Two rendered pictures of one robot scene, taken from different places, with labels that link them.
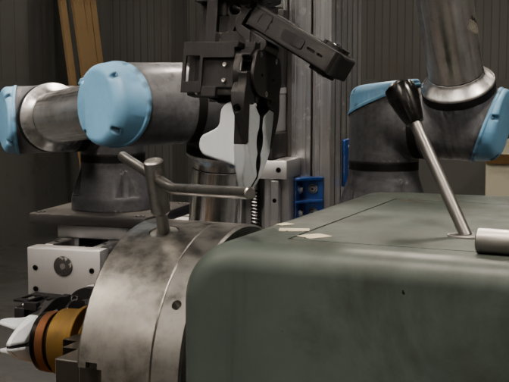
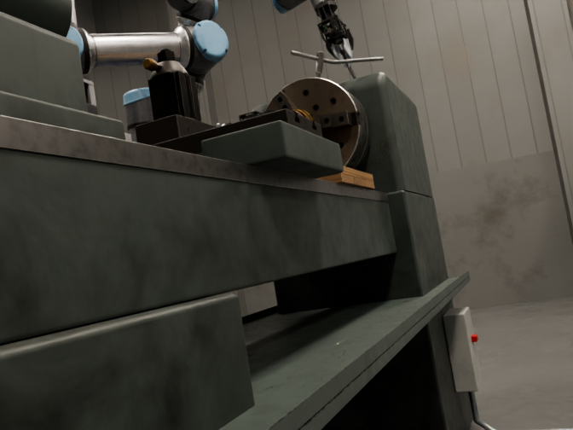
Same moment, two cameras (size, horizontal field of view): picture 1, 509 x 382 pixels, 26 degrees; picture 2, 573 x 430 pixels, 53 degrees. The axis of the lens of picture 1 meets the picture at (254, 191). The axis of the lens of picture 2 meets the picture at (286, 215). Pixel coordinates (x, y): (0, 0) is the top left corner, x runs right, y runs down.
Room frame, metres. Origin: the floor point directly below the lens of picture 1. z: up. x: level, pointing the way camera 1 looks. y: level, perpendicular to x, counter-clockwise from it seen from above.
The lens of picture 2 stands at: (1.44, 1.81, 0.71)
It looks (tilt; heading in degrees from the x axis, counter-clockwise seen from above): 4 degrees up; 268
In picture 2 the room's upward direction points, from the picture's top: 9 degrees counter-clockwise
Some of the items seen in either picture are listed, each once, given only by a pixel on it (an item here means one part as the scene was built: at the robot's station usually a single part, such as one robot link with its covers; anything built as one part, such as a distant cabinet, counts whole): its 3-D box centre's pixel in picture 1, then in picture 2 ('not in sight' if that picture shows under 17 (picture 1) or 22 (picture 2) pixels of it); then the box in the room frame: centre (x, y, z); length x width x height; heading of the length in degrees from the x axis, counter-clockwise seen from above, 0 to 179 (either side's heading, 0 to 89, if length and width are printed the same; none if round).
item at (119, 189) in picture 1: (113, 180); not in sight; (1.98, 0.26, 1.21); 0.15 x 0.15 x 0.10
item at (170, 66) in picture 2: not in sight; (168, 72); (1.60, 0.63, 1.14); 0.08 x 0.08 x 0.03
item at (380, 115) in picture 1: (388, 119); (142, 107); (1.83, -0.22, 1.33); 0.13 x 0.12 x 0.14; 61
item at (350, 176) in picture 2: not in sight; (292, 191); (1.37, 0.31, 0.89); 0.36 x 0.30 x 0.04; 156
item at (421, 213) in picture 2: not in sight; (375, 324); (1.12, -0.29, 0.43); 0.60 x 0.48 x 0.86; 66
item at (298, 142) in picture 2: not in sight; (190, 178); (1.58, 0.70, 0.90); 0.53 x 0.30 x 0.06; 156
